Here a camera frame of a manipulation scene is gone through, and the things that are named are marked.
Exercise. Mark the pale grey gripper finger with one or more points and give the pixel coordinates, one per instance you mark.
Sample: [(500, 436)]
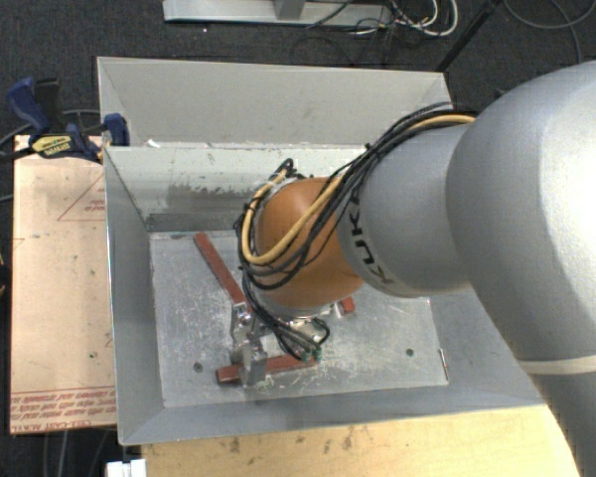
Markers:
[(255, 368), (240, 316)]

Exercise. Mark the red-brown flat block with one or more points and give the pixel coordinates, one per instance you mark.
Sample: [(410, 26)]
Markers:
[(347, 306), (283, 364), (218, 266)]

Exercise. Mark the grey metal bin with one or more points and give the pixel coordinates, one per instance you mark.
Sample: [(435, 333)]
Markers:
[(189, 316)]

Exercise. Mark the brown cardboard board red print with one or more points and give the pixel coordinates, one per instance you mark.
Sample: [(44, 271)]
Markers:
[(59, 291)]

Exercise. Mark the black cylinder on white bracket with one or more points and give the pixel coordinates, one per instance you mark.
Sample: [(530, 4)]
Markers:
[(336, 310)]

